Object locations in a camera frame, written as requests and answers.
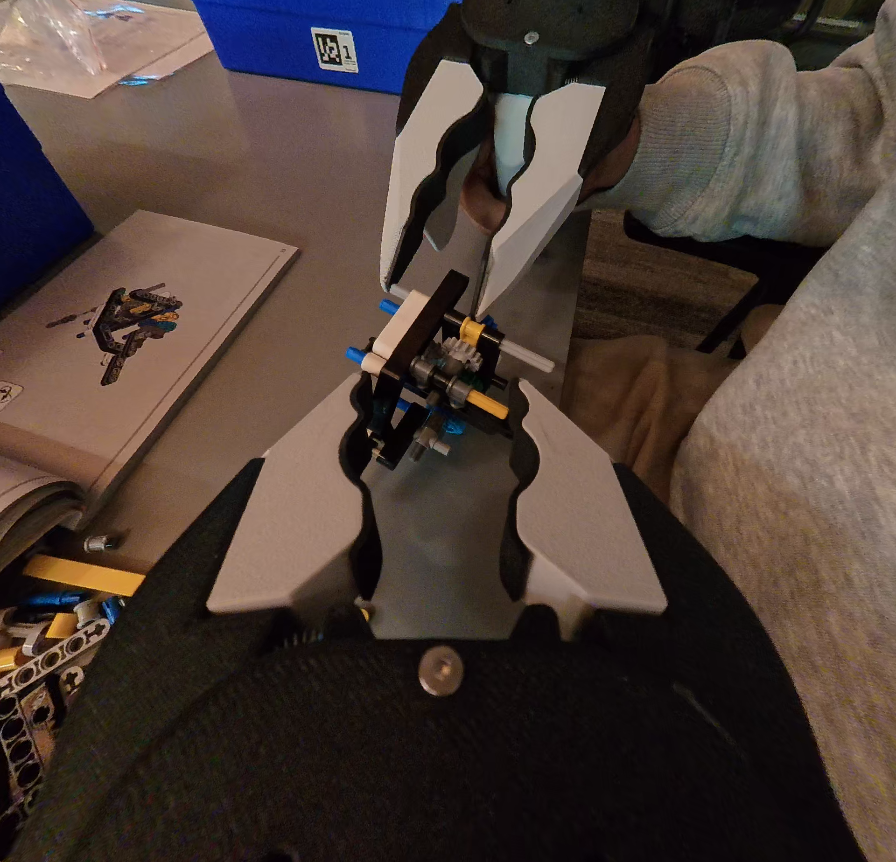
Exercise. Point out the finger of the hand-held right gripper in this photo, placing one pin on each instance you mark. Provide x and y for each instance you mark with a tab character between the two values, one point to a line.
420	127
553	169

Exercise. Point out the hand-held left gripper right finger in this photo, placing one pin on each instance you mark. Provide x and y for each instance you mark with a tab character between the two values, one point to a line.
588	526

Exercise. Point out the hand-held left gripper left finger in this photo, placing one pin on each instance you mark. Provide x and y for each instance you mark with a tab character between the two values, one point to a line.
294	526

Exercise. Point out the partly built lego assembly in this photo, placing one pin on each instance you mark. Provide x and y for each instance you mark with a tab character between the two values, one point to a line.
409	323

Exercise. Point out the person's right forearm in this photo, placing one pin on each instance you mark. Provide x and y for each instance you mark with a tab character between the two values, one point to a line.
735	134

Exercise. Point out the small yellow lego bush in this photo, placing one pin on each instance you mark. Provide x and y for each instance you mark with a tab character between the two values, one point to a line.
362	609

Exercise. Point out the grey lego instruction booklet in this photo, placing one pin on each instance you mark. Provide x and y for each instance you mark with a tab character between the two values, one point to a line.
175	400

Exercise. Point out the small grey lego connector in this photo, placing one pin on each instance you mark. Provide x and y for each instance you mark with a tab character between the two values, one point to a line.
98	543

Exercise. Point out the long yellow lego beam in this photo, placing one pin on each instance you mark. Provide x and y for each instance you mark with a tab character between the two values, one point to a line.
77	574

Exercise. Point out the pile of loose lego pieces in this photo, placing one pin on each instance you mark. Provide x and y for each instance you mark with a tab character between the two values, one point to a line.
42	666

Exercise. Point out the person's right hand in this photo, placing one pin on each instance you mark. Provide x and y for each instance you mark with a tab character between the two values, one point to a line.
483	201

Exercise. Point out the person's tan trousers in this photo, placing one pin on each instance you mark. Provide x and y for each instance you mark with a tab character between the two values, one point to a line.
630	386

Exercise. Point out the black office chair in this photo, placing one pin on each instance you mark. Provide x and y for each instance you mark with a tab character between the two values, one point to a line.
700	236

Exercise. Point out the blue storage bin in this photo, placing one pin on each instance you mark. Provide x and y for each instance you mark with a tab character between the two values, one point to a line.
266	29
35	211

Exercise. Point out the person's grey sweatshirt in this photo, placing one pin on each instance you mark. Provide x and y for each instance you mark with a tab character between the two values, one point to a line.
805	456

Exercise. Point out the clear plastic bag on paper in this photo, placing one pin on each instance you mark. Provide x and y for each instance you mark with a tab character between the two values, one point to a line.
161	43

